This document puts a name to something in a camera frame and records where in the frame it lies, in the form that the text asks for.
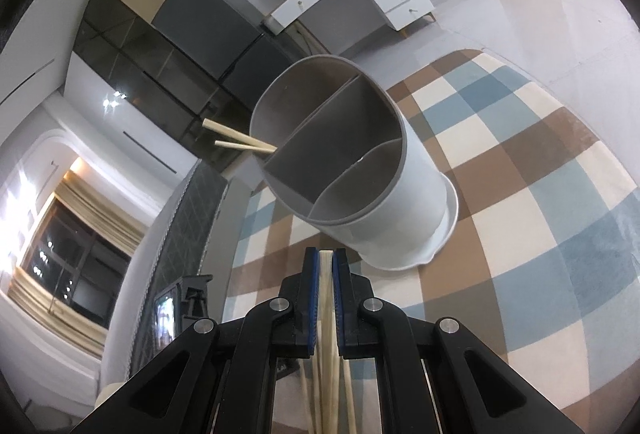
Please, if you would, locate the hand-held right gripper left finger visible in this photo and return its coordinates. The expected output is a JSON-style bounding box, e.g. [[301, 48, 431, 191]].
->
[[70, 248, 321, 434]]

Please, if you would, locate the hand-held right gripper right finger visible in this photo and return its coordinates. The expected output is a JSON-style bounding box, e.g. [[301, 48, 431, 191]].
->
[[332, 248, 586, 434]]

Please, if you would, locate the pale wooden chopstick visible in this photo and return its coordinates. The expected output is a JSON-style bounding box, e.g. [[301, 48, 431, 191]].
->
[[320, 251, 334, 434], [201, 118, 278, 153], [214, 140, 273, 156]]

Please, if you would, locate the grey divided utensil holder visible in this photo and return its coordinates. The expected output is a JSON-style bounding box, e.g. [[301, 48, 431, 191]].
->
[[249, 55, 458, 271]]

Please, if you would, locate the grey quilted bed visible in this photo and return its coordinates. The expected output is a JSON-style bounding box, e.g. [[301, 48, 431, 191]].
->
[[95, 159, 231, 415]]

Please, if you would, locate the window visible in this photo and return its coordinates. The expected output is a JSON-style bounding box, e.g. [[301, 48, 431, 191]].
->
[[0, 194, 136, 345]]

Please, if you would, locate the beige curtain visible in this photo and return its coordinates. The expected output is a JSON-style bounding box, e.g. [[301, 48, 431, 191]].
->
[[50, 179, 151, 257]]

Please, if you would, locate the plaid tablecloth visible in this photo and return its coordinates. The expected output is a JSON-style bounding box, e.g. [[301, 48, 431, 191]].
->
[[220, 48, 640, 367]]

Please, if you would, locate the dark glass door cabinet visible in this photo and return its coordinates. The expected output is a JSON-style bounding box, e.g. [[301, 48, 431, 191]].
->
[[72, 0, 251, 169]]

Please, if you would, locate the dark grey refrigerator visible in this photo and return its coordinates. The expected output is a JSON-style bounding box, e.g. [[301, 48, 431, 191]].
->
[[151, 0, 306, 115]]

